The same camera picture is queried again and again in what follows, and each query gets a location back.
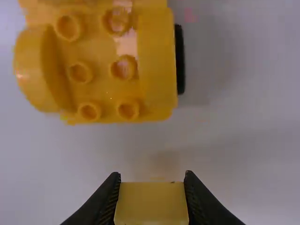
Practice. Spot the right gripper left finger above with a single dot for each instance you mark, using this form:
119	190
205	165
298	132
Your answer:
100	204

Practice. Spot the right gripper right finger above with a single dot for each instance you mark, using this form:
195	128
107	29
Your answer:
201	204

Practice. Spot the yellow toy brick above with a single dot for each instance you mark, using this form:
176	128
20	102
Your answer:
152	204

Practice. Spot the yellow toy car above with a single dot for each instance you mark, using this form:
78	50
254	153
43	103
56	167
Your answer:
93	61

